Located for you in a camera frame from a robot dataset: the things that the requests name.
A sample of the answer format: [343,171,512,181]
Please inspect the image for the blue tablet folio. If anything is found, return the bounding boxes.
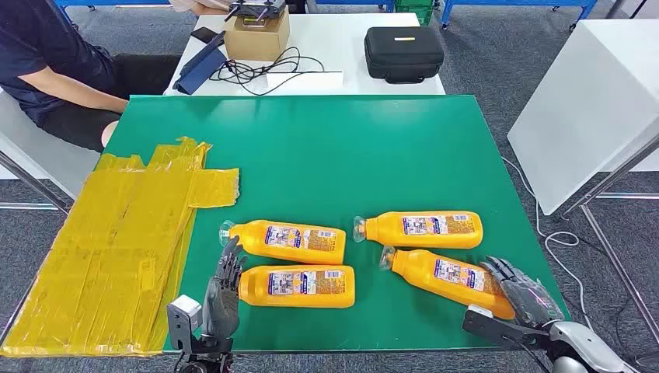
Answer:
[172,30,228,96]

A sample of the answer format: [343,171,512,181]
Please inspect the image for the brown cardboard box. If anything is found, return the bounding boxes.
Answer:
[222,9,291,63]

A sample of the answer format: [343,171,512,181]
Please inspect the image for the black phone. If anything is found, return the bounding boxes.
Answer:
[190,26,220,45]

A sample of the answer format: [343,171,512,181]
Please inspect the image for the seated person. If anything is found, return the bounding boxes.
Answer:
[0,0,181,154]

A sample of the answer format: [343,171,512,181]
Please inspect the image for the yellow taped cardboard sheet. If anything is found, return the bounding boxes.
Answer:
[0,136,241,359]

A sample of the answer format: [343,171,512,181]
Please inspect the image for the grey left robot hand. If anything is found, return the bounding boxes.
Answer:
[202,235,249,343]

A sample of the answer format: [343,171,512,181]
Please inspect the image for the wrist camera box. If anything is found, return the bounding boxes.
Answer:
[462,305,549,351]
[166,295,203,354]

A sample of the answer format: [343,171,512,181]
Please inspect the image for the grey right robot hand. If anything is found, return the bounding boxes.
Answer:
[479,256,566,330]

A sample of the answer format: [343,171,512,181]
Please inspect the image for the black zip carrying case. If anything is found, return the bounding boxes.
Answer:
[364,26,445,85]

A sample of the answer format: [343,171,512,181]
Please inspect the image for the green plastic crate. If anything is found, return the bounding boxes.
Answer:
[393,0,435,26]

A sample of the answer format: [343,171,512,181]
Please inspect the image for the green table mat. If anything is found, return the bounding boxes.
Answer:
[100,94,573,355]

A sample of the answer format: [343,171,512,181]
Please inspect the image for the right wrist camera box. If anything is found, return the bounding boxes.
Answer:
[462,305,549,351]

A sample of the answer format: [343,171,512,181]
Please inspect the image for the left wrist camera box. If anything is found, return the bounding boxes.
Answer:
[166,295,203,354]

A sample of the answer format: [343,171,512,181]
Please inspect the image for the black cable tangle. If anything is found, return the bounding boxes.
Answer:
[209,46,343,97]

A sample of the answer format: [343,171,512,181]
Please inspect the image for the white bench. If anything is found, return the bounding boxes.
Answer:
[0,87,104,214]

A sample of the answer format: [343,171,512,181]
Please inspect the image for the white side table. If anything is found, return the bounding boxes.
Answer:
[507,19,659,346]

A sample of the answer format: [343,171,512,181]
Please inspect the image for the black remote controller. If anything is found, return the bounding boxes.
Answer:
[224,0,288,23]

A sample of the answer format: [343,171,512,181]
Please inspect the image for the orange detergent bottle clear cap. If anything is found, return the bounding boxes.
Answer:
[237,265,356,309]
[219,219,347,266]
[379,245,516,321]
[353,211,484,250]

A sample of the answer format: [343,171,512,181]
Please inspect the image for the white floor cable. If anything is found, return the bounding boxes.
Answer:
[501,155,640,373]

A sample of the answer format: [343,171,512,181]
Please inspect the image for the person behind white table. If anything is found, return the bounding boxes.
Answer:
[169,0,232,16]

